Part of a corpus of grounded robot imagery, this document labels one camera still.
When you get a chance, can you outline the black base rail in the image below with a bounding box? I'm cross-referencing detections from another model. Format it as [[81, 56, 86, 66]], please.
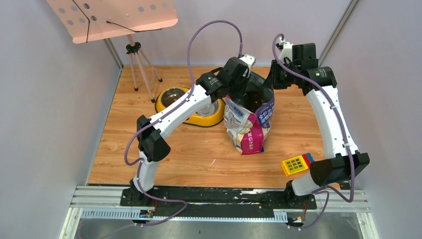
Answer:
[[120, 186, 317, 211]]

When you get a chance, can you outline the yellow toy block calculator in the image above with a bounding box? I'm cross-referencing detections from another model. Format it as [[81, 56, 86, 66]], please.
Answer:
[[280, 153, 314, 177]]

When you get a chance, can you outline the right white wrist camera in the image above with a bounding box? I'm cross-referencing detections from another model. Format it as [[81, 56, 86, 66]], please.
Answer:
[[276, 38, 293, 63]]

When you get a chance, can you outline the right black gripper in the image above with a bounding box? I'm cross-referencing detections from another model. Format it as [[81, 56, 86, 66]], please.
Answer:
[[263, 59, 300, 90]]

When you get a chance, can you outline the grey slotted cable duct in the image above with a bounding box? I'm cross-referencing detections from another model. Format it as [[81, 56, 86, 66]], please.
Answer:
[[81, 205, 288, 223]]

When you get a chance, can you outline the cat food bag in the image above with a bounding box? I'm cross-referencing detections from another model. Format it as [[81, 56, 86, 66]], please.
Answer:
[[223, 72, 275, 155]]

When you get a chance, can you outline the pink music stand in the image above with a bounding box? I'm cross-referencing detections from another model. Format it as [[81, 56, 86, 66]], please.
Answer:
[[47, 0, 178, 103]]

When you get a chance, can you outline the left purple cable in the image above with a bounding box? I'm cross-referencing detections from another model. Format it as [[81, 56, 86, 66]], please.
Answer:
[[123, 19, 244, 226]]

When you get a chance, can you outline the yellow double pet bowl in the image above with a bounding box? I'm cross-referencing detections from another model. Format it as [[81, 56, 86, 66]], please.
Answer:
[[154, 87, 225, 127]]

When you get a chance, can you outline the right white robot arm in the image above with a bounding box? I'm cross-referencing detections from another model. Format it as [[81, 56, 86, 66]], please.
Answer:
[[264, 40, 370, 208]]

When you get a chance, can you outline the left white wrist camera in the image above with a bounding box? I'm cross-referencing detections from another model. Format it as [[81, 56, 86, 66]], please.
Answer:
[[239, 54, 256, 77]]

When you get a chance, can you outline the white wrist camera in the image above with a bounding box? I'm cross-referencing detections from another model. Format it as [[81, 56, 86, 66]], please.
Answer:
[[239, 54, 256, 77], [276, 38, 293, 63]]

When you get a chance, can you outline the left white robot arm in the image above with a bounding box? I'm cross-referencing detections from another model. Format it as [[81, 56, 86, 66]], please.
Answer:
[[121, 54, 256, 206]]

